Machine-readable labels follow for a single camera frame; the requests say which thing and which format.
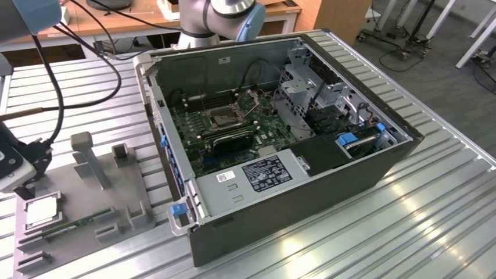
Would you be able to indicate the black wheeled stand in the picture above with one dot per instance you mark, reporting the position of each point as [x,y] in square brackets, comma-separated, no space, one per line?
[417,43]

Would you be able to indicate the silver CPU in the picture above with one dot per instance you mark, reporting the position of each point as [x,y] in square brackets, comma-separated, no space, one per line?
[42,212]

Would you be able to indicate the dark monitor base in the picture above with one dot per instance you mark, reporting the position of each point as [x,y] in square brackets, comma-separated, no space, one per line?
[108,3]

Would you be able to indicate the hard disk in blue carrier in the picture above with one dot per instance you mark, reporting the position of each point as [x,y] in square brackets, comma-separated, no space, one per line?
[345,139]

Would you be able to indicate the grey parts rack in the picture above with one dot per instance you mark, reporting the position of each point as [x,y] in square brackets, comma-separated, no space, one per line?
[77,197]

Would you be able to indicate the silver chipset heatsink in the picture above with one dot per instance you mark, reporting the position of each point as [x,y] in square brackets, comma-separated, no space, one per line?
[266,151]

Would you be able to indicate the grey power supply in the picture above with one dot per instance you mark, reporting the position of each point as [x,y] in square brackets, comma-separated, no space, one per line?
[232,197]

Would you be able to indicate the black plastic shroud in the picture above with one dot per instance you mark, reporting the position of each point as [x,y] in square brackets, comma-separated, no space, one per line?
[321,157]

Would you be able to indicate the blue drive bay clip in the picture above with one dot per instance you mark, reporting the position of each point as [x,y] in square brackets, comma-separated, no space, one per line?
[378,127]

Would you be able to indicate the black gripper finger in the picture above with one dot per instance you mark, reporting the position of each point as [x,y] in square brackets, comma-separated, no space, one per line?
[42,165]

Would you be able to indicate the black open PC case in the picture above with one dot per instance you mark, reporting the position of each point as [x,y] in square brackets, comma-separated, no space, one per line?
[290,218]

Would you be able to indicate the green RAM stick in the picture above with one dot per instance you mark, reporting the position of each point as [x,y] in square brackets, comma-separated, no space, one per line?
[69,228]

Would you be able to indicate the blue case latch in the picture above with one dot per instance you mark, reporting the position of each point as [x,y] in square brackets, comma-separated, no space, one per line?
[177,210]

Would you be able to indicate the green motherboard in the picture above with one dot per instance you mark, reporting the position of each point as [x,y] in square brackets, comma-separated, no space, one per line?
[270,128]

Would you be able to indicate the wooden cabinet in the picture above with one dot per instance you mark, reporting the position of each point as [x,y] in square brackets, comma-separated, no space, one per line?
[340,17]

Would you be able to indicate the white table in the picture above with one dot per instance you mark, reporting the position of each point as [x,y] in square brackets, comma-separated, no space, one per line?
[472,52]

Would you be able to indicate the blue expansion slot clip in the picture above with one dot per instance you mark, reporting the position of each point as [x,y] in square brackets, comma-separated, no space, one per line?
[162,141]

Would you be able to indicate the thin metal locking lever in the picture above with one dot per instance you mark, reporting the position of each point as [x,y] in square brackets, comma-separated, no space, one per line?
[201,101]

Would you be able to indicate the black RAM slots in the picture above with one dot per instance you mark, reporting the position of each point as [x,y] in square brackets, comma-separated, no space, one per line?
[228,134]
[216,100]

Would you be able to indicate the wooden desk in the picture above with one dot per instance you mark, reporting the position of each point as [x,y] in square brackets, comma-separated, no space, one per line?
[276,10]

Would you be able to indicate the black graphics card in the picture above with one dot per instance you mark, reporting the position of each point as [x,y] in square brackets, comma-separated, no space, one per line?
[232,143]

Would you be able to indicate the CPU socket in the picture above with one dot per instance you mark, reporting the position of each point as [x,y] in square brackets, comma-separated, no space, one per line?
[224,119]

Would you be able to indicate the silver metal drive cage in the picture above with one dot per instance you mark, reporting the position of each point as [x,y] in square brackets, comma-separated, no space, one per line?
[294,87]

